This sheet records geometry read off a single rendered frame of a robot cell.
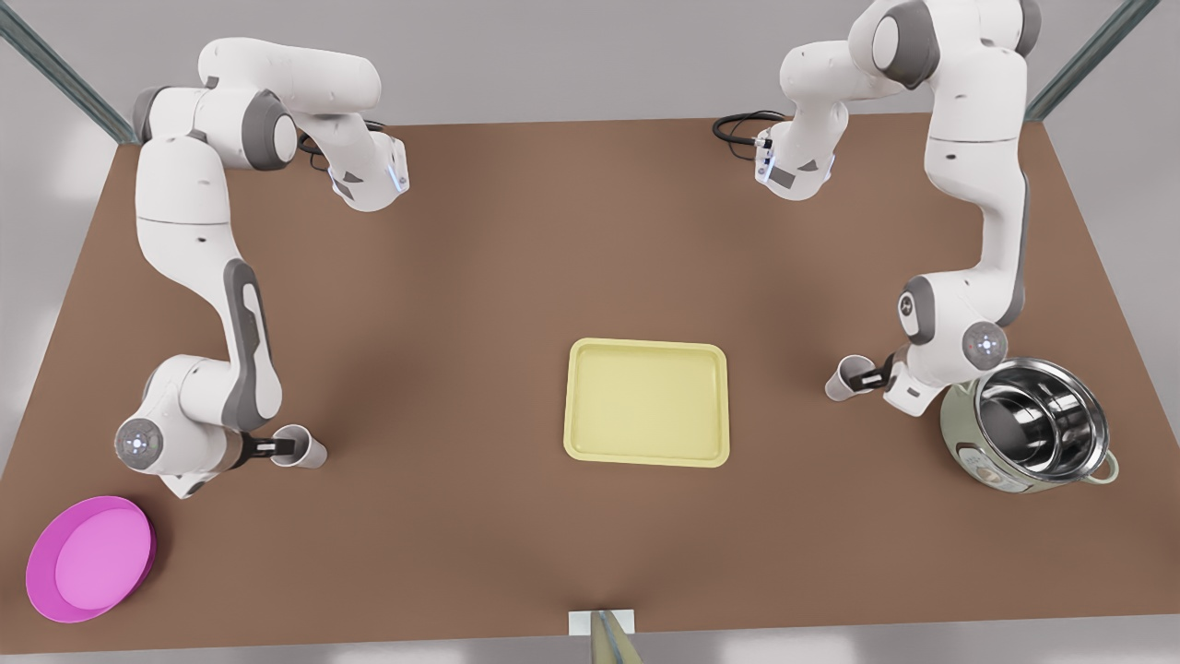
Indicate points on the yellow rectangular tray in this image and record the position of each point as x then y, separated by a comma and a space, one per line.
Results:
645, 402

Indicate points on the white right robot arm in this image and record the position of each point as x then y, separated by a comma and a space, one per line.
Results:
180, 194

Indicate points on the pink round plate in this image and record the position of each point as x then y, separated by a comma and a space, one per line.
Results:
90, 561

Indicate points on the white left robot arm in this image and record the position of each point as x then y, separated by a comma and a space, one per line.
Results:
977, 166

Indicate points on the white frame post foot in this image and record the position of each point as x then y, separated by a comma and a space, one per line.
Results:
579, 622

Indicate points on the white IKEA cup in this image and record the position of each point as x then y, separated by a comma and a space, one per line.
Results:
309, 448
839, 380

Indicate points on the silver frame post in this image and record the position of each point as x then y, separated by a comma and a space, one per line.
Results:
613, 643
1092, 57
64, 74

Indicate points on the steel pot with green shell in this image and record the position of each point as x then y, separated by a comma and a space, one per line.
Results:
1037, 420

